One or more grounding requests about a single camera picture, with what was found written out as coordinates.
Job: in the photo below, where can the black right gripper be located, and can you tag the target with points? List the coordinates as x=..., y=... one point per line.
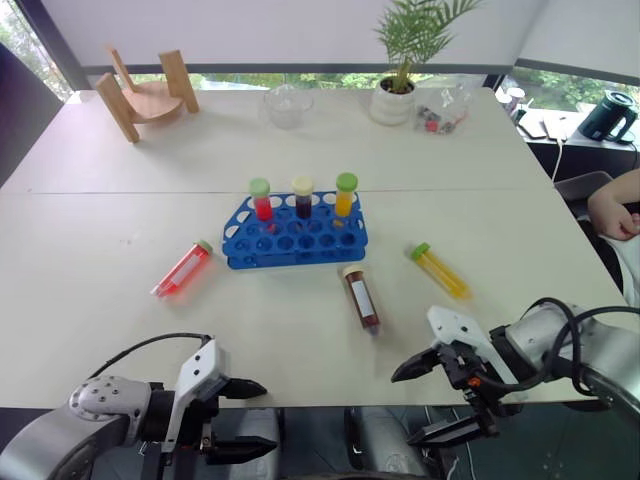
x=470, y=375

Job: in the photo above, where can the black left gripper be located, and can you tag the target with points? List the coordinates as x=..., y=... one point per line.
x=197, y=425

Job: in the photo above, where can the person's bare forearm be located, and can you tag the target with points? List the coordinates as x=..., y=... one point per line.
x=615, y=205

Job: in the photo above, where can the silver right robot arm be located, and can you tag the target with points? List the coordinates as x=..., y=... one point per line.
x=540, y=330

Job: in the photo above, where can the brown labelled tube cream cap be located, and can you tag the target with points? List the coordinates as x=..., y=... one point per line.
x=361, y=300

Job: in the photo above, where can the yellow tube green cap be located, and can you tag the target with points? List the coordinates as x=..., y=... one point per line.
x=442, y=272

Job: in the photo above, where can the red labelled tube green cap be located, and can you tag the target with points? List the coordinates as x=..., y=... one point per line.
x=185, y=270

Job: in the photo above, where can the blue test tube rack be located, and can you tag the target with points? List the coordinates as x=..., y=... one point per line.
x=300, y=252

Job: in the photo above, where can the orange tube green cap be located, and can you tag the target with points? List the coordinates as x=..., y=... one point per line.
x=345, y=200

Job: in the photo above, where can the dark purple tube cream cap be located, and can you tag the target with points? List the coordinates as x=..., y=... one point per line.
x=303, y=200

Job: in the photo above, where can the grey chair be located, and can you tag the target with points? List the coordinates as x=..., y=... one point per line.
x=575, y=192

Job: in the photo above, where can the clear plastic bag with items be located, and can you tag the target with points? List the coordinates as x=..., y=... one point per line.
x=440, y=117

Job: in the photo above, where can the black side table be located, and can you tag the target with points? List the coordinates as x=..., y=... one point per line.
x=590, y=155

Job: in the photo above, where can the green plant in white pot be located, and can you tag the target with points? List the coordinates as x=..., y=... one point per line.
x=392, y=105

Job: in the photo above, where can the clear glass bowl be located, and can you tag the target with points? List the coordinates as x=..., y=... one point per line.
x=287, y=107

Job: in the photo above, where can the wooden stand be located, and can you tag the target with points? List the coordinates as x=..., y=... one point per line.
x=150, y=102

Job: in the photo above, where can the dark green kettle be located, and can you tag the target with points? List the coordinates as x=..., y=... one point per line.
x=607, y=117

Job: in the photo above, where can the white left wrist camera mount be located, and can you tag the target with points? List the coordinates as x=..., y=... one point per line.
x=200, y=370

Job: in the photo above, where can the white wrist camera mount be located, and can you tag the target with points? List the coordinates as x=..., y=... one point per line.
x=465, y=325
x=200, y=370

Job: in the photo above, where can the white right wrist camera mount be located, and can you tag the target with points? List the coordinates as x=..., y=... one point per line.
x=465, y=325

